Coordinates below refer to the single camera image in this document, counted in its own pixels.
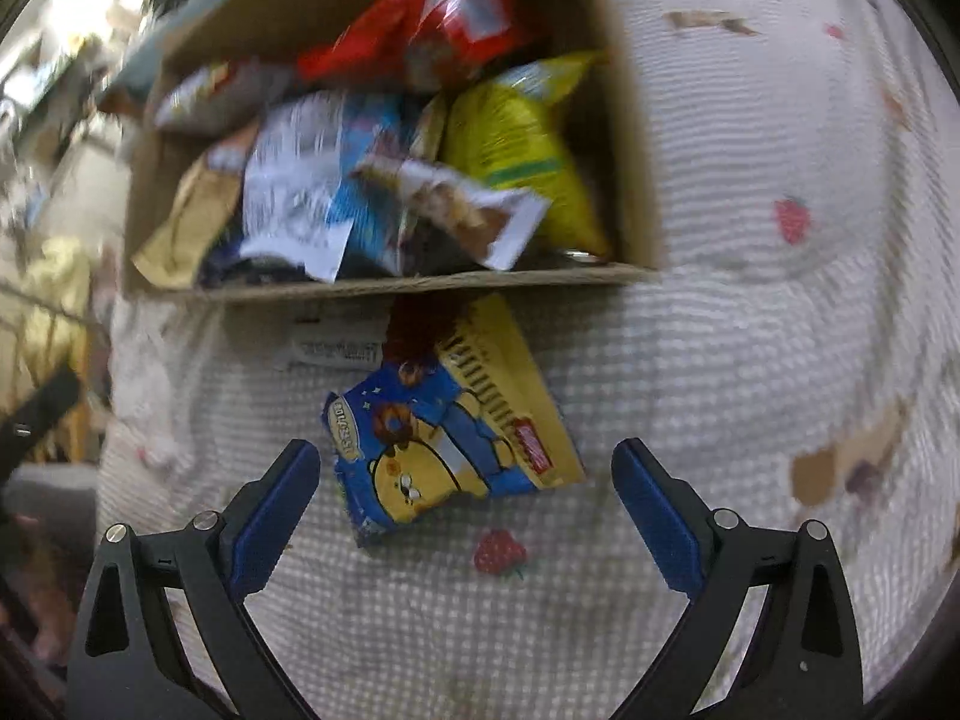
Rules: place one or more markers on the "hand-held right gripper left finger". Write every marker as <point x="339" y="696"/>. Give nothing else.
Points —
<point x="277" y="510"/>

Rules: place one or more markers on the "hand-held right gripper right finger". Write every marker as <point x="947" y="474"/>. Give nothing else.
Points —
<point x="652" y="510"/>

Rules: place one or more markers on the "blue yellow bear snack packet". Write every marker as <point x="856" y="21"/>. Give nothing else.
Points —
<point x="420" y="450"/>

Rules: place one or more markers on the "tan orange snack packet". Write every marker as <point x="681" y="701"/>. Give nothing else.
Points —
<point x="187" y="225"/>

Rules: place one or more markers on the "cardboard box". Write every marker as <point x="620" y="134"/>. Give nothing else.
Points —
<point x="630" y="165"/>

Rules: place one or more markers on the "light blue white snack packet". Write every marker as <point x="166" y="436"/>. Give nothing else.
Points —
<point x="300" y="165"/>

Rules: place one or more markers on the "white brown printed snack packet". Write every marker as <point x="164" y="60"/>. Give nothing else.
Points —
<point x="457" y="202"/>

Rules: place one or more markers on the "red white snack packet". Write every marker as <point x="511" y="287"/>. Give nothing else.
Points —
<point x="217" y="94"/>

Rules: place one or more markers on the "grey trouser leg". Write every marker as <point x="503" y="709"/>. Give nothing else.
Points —
<point x="52" y="491"/>

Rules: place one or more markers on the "pale yellow cloth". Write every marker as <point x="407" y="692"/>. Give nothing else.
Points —
<point x="60" y="277"/>

